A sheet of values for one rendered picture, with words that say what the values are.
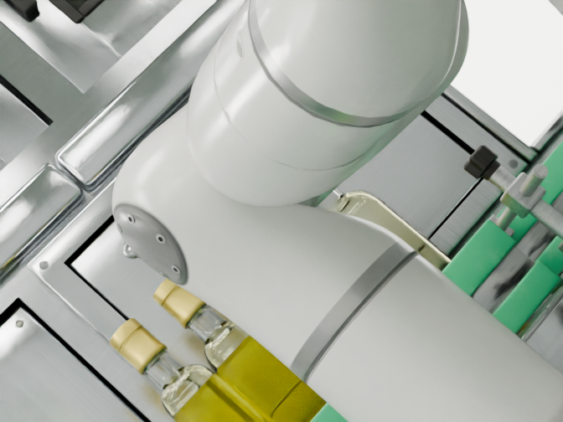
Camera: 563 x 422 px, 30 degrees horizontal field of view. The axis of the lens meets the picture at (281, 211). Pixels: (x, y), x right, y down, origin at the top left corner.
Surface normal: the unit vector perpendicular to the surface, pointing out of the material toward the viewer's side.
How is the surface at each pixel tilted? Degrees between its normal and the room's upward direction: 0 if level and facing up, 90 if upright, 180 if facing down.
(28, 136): 90
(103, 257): 90
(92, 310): 90
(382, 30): 143
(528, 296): 90
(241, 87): 73
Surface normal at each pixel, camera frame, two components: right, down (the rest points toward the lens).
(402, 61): 0.47, 0.64
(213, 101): -0.90, 0.18
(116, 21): 0.03, -0.32
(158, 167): -0.33, -0.50
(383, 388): -0.40, 0.17
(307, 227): 0.16, -0.46
